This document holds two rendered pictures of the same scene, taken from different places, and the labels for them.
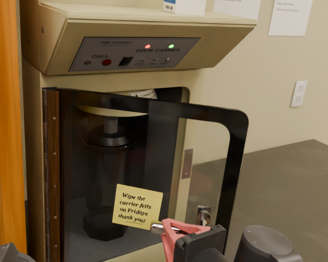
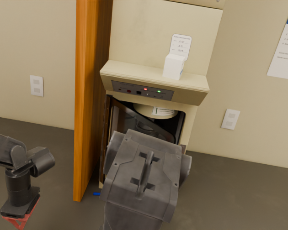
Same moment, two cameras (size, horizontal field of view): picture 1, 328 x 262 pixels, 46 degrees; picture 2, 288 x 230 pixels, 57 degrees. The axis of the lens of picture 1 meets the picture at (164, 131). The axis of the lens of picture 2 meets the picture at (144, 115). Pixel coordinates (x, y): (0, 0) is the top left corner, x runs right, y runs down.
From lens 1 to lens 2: 47 cm
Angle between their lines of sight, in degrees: 34
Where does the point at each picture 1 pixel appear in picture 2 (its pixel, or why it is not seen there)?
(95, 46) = (118, 84)
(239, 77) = (287, 112)
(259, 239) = not seen: hidden behind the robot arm
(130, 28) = (130, 81)
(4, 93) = (78, 95)
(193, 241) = not seen: hidden behind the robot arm
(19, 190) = (80, 132)
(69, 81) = (119, 94)
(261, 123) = not seen: outside the picture
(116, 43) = (127, 85)
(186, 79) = (184, 107)
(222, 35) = (187, 92)
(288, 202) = (276, 210)
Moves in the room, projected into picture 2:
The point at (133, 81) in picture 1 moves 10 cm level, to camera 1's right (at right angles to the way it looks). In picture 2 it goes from (151, 101) to (174, 113)
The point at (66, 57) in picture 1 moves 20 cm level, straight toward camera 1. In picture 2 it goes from (109, 85) to (67, 108)
